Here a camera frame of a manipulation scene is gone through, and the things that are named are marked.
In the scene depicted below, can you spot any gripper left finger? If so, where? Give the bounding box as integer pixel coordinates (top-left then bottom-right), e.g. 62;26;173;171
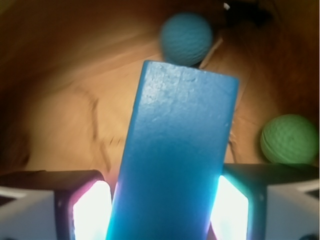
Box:
0;170;112;240

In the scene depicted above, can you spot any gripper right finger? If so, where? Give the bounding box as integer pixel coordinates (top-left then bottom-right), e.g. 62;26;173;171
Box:
208;163;320;240

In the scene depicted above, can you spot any blue rectangular block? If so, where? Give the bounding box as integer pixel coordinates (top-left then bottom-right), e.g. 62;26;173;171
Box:
106;60;239;240

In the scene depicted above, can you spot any green foam ball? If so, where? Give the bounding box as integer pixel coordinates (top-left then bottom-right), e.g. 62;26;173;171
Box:
260;114;320;165

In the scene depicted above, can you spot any brown paper bag bin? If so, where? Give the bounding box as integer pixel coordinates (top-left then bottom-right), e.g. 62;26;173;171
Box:
0;0;320;181

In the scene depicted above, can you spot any blue foam ball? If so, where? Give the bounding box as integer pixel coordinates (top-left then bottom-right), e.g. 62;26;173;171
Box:
160;12;214;67

